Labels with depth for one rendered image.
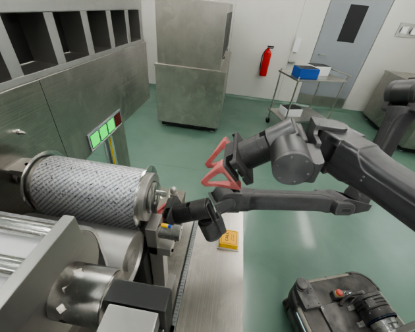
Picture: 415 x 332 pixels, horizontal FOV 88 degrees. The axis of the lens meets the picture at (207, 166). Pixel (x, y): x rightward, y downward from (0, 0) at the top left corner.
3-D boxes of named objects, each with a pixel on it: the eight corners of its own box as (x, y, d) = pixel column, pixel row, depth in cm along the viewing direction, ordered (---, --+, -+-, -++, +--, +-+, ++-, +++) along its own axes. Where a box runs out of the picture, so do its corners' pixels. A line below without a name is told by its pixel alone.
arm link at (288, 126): (306, 134, 41) (294, 109, 38) (315, 153, 35) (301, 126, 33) (271, 149, 44) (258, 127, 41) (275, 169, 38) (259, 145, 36)
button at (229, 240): (236, 249, 81) (238, 246, 80) (218, 247, 81) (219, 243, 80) (237, 234, 87) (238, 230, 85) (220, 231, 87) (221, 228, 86)
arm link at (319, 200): (331, 187, 75) (358, 201, 65) (326, 201, 77) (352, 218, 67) (212, 180, 65) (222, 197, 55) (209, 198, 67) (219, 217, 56)
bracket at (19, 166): (30, 178, 50) (26, 171, 48) (6, 174, 50) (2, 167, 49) (46, 165, 54) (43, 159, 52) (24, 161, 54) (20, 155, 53)
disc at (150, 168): (139, 240, 51) (130, 198, 41) (138, 240, 51) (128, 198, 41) (159, 194, 62) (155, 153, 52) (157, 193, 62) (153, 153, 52)
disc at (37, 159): (40, 222, 52) (8, 178, 43) (38, 222, 52) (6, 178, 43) (77, 181, 63) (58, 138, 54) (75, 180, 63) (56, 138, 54)
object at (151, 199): (153, 219, 52) (148, 201, 46) (144, 217, 52) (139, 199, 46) (162, 194, 57) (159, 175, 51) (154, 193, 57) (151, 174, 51)
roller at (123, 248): (125, 301, 45) (115, 273, 38) (12, 279, 47) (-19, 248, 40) (145, 249, 55) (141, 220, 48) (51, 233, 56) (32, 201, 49)
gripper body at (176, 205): (180, 209, 70) (201, 205, 67) (172, 236, 62) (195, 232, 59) (170, 195, 67) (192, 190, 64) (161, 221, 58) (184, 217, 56)
